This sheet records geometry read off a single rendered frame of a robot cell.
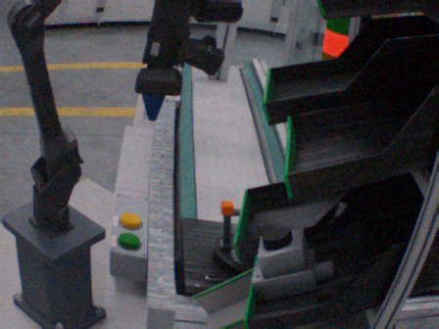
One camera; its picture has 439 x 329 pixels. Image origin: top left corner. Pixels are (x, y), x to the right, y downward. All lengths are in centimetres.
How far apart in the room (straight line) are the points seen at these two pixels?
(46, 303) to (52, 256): 13
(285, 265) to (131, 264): 53
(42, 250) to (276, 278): 40
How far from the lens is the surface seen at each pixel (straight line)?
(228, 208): 107
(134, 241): 113
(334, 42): 118
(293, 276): 64
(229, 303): 94
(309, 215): 78
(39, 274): 97
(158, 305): 100
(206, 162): 157
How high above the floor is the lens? 159
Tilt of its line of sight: 26 degrees down
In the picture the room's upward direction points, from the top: 10 degrees clockwise
